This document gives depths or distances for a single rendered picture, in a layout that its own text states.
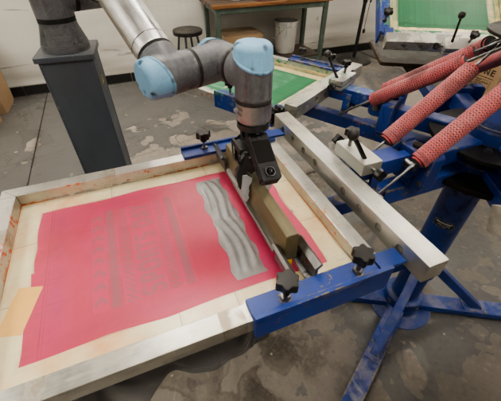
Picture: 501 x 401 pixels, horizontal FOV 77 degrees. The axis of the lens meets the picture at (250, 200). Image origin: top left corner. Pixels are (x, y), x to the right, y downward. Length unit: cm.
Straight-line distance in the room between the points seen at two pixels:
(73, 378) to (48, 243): 37
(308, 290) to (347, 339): 113
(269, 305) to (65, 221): 57
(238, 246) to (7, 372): 47
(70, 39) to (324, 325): 160
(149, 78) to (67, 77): 71
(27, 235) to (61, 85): 59
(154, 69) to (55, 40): 70
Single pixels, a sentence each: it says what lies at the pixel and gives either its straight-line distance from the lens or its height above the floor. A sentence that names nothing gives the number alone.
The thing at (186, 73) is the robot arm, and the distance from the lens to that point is 64.
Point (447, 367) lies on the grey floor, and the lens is 186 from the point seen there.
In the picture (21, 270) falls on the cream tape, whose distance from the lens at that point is 86.
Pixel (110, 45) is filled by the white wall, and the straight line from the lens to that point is 448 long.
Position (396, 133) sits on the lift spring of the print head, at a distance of 102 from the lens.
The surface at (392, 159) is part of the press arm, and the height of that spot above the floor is 104.
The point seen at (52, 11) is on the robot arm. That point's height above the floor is 132.
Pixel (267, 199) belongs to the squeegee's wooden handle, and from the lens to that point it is 70.
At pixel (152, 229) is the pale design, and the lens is 82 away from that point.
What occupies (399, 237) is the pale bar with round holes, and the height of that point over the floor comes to 104.
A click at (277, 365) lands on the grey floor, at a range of 164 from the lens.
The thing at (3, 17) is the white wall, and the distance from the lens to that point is 452.
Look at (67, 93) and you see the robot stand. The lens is 133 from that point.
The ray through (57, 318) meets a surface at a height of 95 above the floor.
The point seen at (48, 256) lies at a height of 95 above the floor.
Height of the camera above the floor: 152
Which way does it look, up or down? 41 degrees down
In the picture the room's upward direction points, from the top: straight up
